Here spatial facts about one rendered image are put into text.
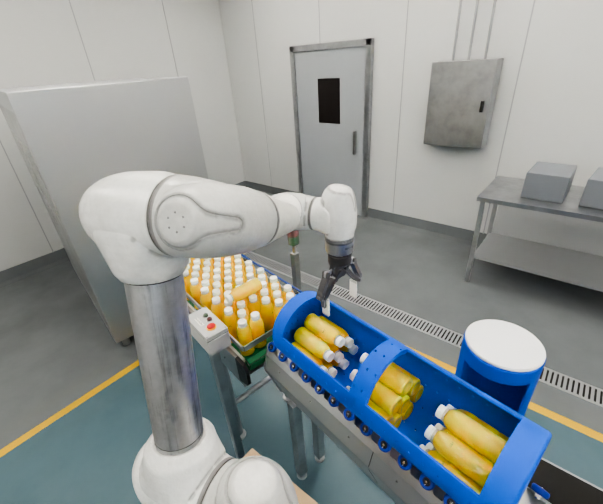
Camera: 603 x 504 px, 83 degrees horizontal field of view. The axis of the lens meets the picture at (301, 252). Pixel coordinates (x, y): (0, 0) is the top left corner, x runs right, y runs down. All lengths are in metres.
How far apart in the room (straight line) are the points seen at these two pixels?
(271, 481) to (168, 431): 0.22
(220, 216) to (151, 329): 0.28
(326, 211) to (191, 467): 0.68
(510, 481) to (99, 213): 1.00
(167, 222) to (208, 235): 0.05
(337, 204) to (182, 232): 0.59
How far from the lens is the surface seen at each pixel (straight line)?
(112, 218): 0.59
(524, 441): 1.06
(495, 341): 1.59
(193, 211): 0.45
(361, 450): 1.37
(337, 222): 0.98
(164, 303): 0.64
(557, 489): 2.38
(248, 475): 0.79
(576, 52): 4.08
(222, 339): 1.51
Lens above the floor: 2.05
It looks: 29 degrees down
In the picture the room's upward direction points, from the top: 4 degrees counter-clockwise
